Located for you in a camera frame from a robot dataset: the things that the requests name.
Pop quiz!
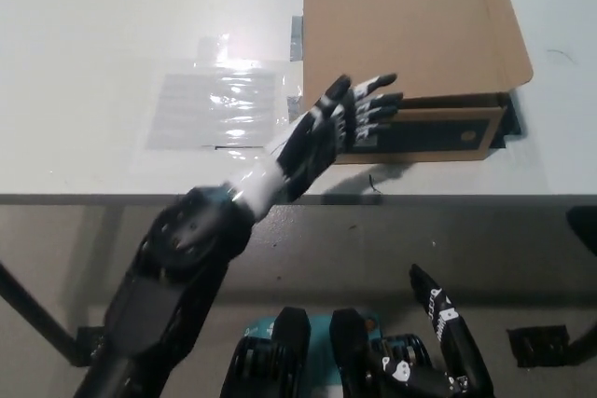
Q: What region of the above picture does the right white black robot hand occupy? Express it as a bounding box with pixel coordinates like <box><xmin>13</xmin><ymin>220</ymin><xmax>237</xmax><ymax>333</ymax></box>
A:
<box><xmin>378</xmin><ymin>263</ymin><xmax>496</xmax><ymax>398</ymax></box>

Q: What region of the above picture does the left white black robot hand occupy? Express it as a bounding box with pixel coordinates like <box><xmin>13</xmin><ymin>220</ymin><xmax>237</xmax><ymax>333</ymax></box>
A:
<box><xmin>262</xmin><ymin>73</ymin><xmax>404</xmax><ymax>206</ymax></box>

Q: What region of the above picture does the brown cardboard storage box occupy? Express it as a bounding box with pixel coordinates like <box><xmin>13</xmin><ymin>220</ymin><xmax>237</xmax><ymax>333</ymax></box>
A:
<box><xmin>302</xmin><ymin>0</ymin><xmax>535</xmax><ymax>166</ymax></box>

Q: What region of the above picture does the black teal robot body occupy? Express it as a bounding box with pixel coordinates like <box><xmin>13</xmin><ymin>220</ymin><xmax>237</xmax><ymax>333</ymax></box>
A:
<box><xmin>226</xmin><ymin>307</ymin><xmax>436</xmax><ymax>398</ymax></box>

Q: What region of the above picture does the clear plastic sheet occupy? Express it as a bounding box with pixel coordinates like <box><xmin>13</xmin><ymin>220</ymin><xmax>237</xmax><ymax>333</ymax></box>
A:
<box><xmin>145</xmin><ymin>33</ymin><xmax>305</xmax><ymax>153</ymax></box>

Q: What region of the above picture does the dark object at table edge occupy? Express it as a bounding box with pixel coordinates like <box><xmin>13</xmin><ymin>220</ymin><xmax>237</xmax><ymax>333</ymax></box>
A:
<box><xmin>564</xmin><ymin>205</ymin><xmax>597</xmax><ymax>244</ymax></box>

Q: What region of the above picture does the black table leg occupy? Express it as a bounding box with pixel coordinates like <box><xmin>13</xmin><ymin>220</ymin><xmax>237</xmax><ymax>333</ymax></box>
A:
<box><xmin>0</xmin><ymin>260</ymin><xmax>88</xmax><ymax>367</ymax></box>

